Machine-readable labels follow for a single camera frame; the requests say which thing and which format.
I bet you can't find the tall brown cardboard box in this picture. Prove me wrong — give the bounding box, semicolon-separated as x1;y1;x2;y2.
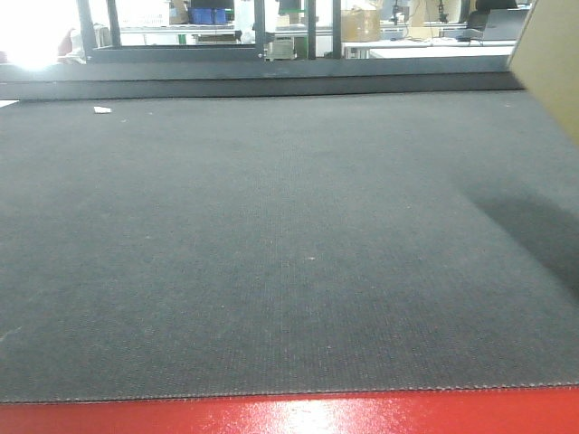
508;0;578;143

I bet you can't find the dark metal frame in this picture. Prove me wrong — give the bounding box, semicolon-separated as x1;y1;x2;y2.
75;0;343;66

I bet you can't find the white workbench table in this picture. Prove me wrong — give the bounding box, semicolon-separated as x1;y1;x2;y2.
342;38;517;60

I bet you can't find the blue storage bins background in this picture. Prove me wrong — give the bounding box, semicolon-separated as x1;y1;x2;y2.
189;8;228;25

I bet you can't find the black conveyor belt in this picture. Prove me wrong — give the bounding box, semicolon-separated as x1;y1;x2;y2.
1;92;578;402

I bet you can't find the brown cardboard box background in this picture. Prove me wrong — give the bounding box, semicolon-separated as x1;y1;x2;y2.
341;8;381;42

